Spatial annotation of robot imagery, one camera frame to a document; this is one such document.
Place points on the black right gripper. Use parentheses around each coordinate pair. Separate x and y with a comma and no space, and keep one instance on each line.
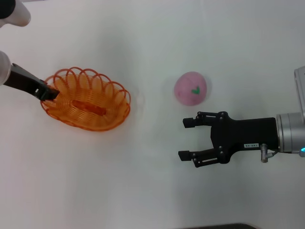
(250,133)

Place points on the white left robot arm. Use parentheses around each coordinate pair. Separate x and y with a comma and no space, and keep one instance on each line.
(21,15)

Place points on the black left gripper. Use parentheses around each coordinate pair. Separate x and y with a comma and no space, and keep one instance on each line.
(23,80)

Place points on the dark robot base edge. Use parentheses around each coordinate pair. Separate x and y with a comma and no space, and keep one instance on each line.
(226,226)

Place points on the pink toy peach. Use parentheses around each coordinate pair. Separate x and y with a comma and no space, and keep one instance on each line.
(188,90)

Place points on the orange woven plastic basket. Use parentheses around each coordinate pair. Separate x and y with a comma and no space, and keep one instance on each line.
(95,109)

